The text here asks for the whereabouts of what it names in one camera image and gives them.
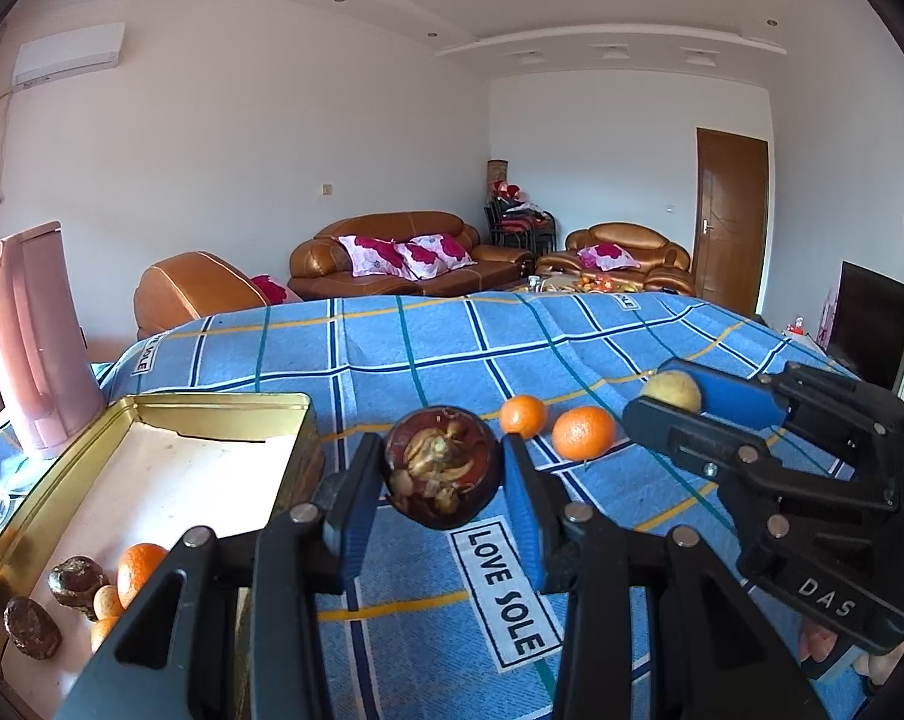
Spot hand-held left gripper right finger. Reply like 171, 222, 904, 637
503, 435, 831, 720

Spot black television screen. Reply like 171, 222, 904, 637
825, 260, 904, 392

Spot pink electric kettle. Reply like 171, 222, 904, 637
0, 221, 105, 460

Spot blue plaid tablecloth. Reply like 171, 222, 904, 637
95, 291, 865, 720

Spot white air conditioner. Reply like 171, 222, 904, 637
12, 22, 127, 86

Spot gold metal tin box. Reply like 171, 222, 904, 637
0, 392, 325, 700

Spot brown wooden door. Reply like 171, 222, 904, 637
689, 127, 770, 298

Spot brown leather three-seat sofa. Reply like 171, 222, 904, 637
287, 211, 537, 302

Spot pink floral pillow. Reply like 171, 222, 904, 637
337, 234, 417, 279
250, 274, 304, 307
576, 243, 639, 272
395, 233, 476, 272

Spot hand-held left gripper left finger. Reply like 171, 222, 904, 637
54, 431, 384, 720

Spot stacked dark chairs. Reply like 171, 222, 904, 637
483, 197, 558, 257

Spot brown leather armchair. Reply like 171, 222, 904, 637
133, 250, 304, 340
534, 222, 697, 298

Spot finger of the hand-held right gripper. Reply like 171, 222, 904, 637
660, 358, 904, 481
621, 397, 828, 541

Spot dark brown mangosteen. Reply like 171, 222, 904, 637
49, 556, 112, 608
3, 597, 63, 661
383, 405, 504, 532

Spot person's right hand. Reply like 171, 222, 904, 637
798, 624, 904, 695

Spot cluttered coffee table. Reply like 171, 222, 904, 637
507, 270, 649, 296

